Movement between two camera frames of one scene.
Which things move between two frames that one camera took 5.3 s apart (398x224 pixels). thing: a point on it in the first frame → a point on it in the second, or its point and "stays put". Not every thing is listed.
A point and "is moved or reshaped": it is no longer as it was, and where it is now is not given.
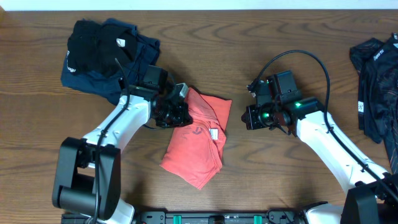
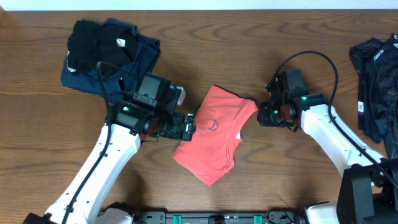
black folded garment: [99, 48] stays put
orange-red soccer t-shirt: [195, 151] is moved or reshaped
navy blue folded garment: [110, 88] stays put
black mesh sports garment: [377, 61] stays put
